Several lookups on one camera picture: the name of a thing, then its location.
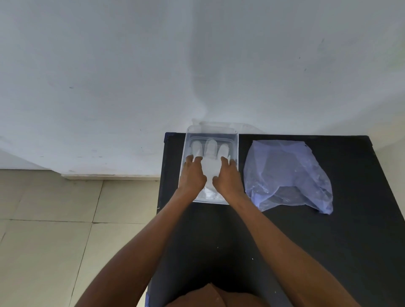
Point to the person's left hand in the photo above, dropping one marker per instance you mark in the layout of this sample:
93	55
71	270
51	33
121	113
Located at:
191	178

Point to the person's right hand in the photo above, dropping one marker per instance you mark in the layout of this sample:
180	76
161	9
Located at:
228	183

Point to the person's right thumb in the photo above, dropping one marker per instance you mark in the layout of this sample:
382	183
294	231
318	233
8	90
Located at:
215	182

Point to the person's left thumb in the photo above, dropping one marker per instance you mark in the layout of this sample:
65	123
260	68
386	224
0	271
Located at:
204	183

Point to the white disposable glove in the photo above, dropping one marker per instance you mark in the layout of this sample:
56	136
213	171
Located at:
209	158

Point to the person's right forearm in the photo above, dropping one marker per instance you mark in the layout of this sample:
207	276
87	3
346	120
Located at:
284	256

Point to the person's left forearm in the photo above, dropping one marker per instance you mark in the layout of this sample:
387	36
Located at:
139	253

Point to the clear plastic container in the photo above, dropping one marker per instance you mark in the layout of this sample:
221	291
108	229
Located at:
208	142

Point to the clear plastic container lid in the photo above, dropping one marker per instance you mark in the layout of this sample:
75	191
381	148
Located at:
243	127

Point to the translucent blue plastic bag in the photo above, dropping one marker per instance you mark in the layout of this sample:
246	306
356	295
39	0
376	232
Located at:
284	174

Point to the person's brown garment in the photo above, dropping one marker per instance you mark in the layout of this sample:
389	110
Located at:
215	297

